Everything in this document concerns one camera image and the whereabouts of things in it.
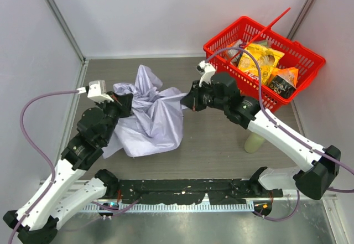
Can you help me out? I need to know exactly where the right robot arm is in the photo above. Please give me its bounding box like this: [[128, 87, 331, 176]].
[[180, 72, 341, 200]]

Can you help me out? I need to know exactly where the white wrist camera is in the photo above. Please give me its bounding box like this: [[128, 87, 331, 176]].
[[196, 60, 216, 87], [77, 80, 113, 103]]

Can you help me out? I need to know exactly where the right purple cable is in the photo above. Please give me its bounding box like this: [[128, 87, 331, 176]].
[[206, 47, 354, 222]]

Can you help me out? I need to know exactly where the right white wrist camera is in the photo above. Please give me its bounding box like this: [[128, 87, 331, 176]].
[[196, 60, 216, 87]]

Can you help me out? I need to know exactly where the black and orange snack bag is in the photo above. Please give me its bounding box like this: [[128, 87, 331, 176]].
[[268, 67, 298, 99]]

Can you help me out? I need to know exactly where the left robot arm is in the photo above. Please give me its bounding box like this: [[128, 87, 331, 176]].
[[3, 92, 133, 243]]

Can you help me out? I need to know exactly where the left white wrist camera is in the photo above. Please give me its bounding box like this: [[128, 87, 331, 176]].
[[77, 80, 113, 103]]

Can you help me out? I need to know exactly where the yellow chips bag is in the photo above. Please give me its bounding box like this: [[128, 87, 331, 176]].
[[238, 43, 285, 85]]

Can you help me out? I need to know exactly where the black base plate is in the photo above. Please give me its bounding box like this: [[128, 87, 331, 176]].
[[106, 179, 283, 205]]

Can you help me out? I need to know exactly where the slotted cable duct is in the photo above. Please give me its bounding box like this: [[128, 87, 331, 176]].
[[82, 201, 255, 213]]

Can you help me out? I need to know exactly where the pale yellow bottle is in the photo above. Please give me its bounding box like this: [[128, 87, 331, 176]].
[[244, 132, 265, 153]]

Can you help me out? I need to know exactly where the lavender folding umbrella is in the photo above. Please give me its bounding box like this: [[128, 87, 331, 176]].
[[103, 65, 186, 159]]

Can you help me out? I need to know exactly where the red plastic shopping basket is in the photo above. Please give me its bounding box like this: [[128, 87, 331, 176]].
[[203, 16, 326, 112]]

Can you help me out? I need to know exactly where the orange snack packet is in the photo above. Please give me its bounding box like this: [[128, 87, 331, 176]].
[[224, 39, 244, 65]]

